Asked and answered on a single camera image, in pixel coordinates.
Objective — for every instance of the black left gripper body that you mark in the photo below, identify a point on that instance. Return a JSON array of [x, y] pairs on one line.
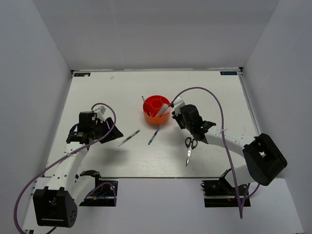
[[101, 129]]

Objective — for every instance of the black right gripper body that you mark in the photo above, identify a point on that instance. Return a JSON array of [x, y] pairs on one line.
[[183, 124]]

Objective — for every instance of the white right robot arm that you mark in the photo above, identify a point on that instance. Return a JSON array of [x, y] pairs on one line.
[[264, 160]]

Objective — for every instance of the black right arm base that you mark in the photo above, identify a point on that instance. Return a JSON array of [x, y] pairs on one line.
[[218, 193]]

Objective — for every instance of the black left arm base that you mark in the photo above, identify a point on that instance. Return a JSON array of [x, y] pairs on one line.
[[104, 196]]

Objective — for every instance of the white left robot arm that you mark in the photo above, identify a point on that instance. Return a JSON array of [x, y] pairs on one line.
[[56, 205]]

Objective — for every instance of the blue clear pen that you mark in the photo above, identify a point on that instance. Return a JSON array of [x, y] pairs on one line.
[[153, 136]]

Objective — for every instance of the orange round compartment container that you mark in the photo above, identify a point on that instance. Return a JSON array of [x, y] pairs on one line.
[[151, 107]]

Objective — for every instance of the green pen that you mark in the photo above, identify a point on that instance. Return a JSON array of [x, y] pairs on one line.
[[128, 138]]

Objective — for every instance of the right corner table label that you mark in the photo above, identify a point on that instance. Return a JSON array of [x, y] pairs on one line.
[[228, 73]]

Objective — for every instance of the corner table label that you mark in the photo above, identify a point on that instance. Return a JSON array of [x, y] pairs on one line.
[[82, 74], [228, 73]]

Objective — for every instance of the left corner table label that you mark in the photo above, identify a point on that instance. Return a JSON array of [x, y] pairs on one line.
[[82, 74]]

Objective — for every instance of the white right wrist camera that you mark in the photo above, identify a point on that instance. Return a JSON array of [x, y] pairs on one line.
[[177, 104]]

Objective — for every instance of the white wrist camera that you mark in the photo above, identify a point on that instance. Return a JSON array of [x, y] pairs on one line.
[[99, 112], [177, 104]]

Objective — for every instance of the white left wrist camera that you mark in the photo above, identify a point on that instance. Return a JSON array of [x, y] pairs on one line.
[[99, 112]]

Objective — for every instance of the black handled scissors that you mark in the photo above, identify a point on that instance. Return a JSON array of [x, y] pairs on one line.
[[190, 143]]

